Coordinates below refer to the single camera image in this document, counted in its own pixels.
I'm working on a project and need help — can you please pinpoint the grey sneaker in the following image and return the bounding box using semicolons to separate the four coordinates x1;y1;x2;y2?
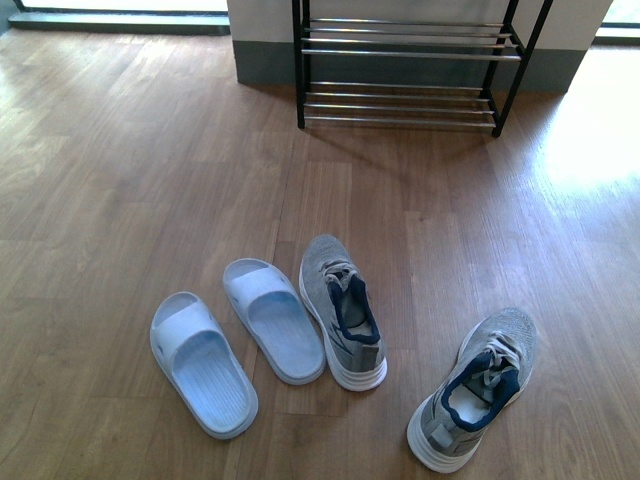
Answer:
407;308;537;473
298;234;387;392

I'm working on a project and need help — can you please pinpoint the light blue slide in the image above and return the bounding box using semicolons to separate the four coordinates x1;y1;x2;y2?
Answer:
223;258;326;385
150;292;258;440

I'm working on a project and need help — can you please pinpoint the black metal shoe rack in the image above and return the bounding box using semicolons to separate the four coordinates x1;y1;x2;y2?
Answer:
291;1;552;137

